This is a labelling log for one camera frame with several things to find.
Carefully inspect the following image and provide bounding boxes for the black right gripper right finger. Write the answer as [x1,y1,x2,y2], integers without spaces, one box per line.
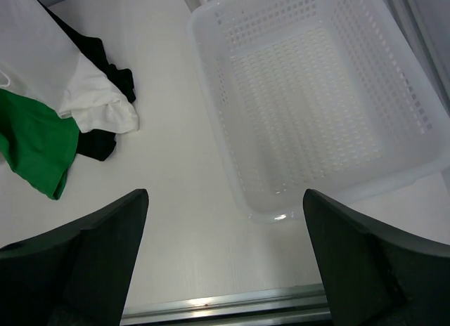
[303,189,449,325]

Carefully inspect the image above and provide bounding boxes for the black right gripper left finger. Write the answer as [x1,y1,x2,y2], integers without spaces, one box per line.
[1,189,149,325]

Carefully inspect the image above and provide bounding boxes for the black tank top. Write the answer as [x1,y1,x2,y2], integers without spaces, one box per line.
[45,8,139,161]

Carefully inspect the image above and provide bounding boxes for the white tank top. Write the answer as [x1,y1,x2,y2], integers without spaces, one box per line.
[0,0,141,133]

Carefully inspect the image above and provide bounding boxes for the green tank top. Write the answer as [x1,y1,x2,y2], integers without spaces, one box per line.
[1,89,79,200]

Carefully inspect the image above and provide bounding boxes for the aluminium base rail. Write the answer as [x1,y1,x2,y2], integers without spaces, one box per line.
[120,284,331,325]

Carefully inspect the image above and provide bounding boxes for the right aluminium frame post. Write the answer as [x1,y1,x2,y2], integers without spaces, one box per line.
[384,0,449,110]

